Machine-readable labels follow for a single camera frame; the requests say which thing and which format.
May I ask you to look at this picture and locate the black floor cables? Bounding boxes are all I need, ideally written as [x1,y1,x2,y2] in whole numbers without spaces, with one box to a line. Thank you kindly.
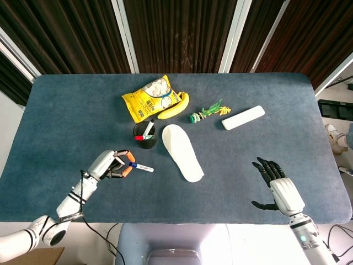
[322,224,353,262]

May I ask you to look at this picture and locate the grey trouser leg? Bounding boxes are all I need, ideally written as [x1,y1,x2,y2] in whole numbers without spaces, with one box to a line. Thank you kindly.
[338,131,353,149]

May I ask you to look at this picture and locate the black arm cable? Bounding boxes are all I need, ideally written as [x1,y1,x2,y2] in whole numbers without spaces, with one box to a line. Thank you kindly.
[79,169,122,265]

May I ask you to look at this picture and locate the black crate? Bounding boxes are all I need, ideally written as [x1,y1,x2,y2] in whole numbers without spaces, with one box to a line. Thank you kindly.
[317,98,353,121]

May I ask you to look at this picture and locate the white sneaker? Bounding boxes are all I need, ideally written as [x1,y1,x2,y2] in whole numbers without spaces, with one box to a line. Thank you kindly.
[324,124,350,155]

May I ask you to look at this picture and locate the yellow banana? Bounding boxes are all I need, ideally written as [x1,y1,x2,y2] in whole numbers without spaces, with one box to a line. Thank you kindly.
[157,92,190,120]

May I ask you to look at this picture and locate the green plastic leaf sprig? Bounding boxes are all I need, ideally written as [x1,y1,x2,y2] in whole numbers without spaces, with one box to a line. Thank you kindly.
[200,98,223,116]

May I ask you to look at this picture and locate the blue table cloth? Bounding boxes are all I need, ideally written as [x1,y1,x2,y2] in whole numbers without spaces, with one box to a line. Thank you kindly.
[0,72,353,225]

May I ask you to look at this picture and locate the dark brown curtain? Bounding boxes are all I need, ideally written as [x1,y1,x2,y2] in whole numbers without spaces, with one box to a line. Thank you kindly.
[122,0,238,74]
[230,0,285,74]
[253,0,353,89]
[0,0,132,75]
[0,51,34,107]

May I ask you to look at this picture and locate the cardboard box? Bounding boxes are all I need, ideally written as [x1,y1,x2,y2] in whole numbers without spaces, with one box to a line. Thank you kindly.
[0,247,66,265]

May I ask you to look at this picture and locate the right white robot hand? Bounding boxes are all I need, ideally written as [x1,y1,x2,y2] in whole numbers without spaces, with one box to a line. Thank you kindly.
[251,157,306,216]

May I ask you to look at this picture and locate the white slipper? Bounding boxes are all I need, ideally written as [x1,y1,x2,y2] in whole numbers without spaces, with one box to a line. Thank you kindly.
[161,124,205,183]

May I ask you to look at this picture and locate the blue capped white marker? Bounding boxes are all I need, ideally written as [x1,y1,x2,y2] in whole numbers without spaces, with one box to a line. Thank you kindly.
[129,162,154,173]

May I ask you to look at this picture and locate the black capped white marker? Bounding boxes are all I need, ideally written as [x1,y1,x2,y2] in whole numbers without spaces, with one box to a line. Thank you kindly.
[142,119,155,136]

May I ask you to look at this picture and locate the yellow snack bag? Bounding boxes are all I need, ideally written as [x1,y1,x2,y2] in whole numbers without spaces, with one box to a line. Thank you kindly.
[121,75,182,124]

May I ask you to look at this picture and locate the pale blue robot base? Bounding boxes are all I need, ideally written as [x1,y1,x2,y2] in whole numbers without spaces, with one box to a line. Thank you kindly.
[115,222,239,265]

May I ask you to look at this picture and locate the white window frame bar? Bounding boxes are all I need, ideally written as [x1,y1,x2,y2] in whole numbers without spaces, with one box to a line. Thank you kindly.
[0,27,42,83]
[219,0,252,74]
[314,52,353,96]
[111,0,140,74]
[249,0,290,73]

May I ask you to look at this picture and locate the black pen cup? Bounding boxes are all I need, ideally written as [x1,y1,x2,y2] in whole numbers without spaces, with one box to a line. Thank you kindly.
[132,122,158,150]

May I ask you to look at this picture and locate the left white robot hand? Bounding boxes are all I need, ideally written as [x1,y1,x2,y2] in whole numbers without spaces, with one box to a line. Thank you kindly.
[87,149,136,182]

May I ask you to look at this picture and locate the white rectangular case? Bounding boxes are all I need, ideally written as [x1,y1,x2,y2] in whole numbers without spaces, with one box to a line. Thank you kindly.
[221,105,266,131]

